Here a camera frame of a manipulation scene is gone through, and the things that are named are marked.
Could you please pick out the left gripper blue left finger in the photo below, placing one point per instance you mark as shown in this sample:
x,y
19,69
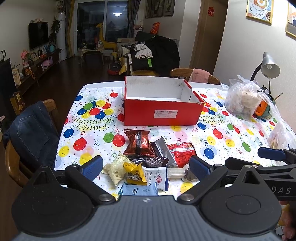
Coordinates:
x,y
81,178

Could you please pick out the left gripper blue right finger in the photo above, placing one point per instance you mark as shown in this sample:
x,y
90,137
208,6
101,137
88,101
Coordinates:
x,y
209,177

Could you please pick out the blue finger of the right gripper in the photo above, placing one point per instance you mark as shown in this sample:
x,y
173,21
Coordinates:
x,y
272,154

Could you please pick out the clear lollipop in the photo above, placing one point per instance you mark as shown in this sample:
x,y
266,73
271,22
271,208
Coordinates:
x,y
184,173

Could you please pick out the red snack bag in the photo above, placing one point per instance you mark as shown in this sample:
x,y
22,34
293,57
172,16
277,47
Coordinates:
x,y
182,153

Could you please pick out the cream packet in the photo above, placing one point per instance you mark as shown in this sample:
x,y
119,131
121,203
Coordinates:
x,y
116,170

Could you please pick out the white blue milk packet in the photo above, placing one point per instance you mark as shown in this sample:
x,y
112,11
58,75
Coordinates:
x,y
157,175

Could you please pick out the dark brown chocolate packet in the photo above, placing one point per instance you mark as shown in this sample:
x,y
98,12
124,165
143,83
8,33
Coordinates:
x,y
150,162

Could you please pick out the silver foil snack bag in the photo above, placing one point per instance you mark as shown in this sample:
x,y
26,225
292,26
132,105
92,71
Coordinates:
x,y
161,149

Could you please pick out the yellow snack packet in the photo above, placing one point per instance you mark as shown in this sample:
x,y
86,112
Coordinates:
x,y
135,174

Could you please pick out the light blue packet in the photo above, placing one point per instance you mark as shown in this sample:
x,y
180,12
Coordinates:
x,y
138,190

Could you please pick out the brown foil snack bag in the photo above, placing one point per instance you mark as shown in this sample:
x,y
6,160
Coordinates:
x,y
138,143

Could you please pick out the person's right hand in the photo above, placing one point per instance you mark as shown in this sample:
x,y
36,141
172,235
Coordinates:
x,y
287,219

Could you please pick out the small clear plastic bag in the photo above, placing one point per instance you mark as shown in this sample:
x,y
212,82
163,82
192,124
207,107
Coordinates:
x,y
281,138

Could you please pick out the orange green toy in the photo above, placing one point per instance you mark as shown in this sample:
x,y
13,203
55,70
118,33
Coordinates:
x,y
262,111

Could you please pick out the balloon birthday tablecloth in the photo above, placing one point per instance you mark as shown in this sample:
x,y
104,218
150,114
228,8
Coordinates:
x,y
94,126

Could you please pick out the blue denim jeans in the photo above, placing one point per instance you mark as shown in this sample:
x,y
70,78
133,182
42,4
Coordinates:
x,y
34,137

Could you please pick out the large clear plastic bag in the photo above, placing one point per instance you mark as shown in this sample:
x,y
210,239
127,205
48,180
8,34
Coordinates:
x,y
243,97

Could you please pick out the wooden chair with jeans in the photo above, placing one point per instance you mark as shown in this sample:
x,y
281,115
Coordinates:
x,y
15,169

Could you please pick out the grey desk lamp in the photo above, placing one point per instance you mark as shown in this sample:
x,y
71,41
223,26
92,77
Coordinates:
x,y
268,68

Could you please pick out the red cardboard box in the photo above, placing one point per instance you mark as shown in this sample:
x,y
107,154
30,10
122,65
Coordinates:
x,y
160,101

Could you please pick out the pink cloth on chair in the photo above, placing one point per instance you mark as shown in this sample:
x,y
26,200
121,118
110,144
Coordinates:
x,y
199,76

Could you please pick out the far wooden chair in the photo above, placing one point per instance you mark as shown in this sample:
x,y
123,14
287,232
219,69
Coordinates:
x,y
186,72

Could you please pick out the black clothes pile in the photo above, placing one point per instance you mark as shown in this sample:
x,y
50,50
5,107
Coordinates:
x,y
165,54

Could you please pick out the white shirt on pile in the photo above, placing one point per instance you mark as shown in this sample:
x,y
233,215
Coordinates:
x,y
142,51

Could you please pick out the framed food picture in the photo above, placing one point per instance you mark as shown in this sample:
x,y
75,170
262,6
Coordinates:
x,y
260,10

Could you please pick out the wall television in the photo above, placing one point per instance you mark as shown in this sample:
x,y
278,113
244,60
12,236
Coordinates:
x,y
38,34

